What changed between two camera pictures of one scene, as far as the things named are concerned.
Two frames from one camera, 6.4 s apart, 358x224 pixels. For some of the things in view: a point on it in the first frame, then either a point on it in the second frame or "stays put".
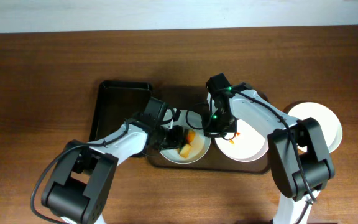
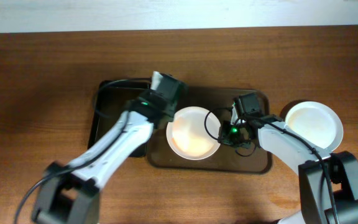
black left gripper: [173, 139] → [173, 88]
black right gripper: [219, 129] → [232, 139]
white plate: [247, 145] → [193, 133]
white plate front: [330, 126] stays put
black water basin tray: [117, 102] stays put
